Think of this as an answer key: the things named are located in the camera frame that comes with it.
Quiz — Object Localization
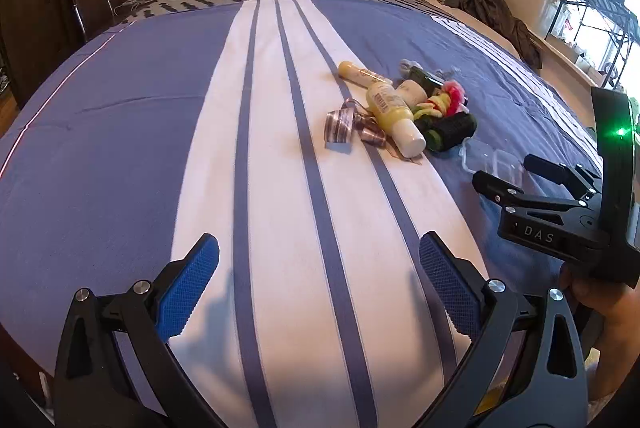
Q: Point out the clear plastic container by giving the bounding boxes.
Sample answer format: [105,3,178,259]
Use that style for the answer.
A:
[460,139,526,189]

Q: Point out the person's right hand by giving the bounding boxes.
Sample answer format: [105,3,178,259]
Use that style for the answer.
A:
[559,265,640,406]

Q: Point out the black metal rack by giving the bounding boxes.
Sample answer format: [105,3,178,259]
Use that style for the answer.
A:
[547,0,640,89]

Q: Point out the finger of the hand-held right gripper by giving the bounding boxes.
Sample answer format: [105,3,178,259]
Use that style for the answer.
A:
[472,170,598,219]
[524,154,601,201]

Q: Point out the dark green bottle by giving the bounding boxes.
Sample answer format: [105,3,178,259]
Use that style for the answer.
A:
[412,70,447,92]

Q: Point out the striped silver ribbon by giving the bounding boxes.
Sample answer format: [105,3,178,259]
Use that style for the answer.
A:
[324,100,388,149]

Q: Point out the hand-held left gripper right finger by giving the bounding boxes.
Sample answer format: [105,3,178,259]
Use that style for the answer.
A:
[417,231,591,428]

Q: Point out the black green bottle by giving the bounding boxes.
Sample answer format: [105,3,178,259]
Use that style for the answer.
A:
[417,113,478,154]

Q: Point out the yellow lotion bottle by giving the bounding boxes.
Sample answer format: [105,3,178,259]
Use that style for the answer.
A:
[365,83,427,158]

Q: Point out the brown wooden wardrobe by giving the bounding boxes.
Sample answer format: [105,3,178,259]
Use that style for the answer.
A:
[0,0,131,109]

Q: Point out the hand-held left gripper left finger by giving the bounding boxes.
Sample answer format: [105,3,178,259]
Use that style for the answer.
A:
[54,233,223,428]

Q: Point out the small cream tube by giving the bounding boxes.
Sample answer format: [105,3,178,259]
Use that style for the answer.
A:
[338,60,396,89]

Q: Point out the pink white pompom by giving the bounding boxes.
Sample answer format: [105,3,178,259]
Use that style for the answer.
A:
[442,80,469,116]

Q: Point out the blue white striped blanket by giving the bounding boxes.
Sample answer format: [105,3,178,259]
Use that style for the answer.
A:
[0,0,606,428]

